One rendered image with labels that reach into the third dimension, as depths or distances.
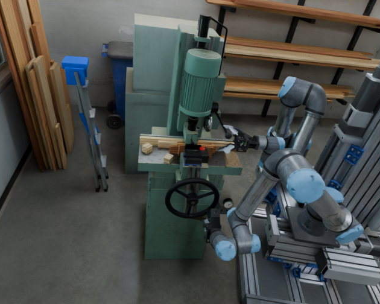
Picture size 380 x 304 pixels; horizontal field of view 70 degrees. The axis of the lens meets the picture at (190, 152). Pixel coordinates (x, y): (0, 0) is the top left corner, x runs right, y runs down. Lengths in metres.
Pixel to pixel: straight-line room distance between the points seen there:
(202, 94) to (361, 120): 0.76
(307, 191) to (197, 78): 0.73
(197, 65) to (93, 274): 1.54
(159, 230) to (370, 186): 1.26
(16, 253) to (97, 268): 0.58
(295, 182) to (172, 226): 1.09
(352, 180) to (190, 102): 0.91
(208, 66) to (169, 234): 1.15
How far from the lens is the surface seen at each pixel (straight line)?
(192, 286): 2.09
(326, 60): 3.96
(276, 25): 4.07
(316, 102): 1.47
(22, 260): 2.30
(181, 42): 1.57
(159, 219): 1.81
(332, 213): 1.21
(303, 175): 0.97
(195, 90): 1.38
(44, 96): 2.55
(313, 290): 2.12
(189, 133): 1.53
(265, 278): 2.02
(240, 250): 1.21
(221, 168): 1.56
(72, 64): 2.07
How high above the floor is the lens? 1.82
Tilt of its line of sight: 35 degrees down
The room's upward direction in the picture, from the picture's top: 10 degrees clockwise
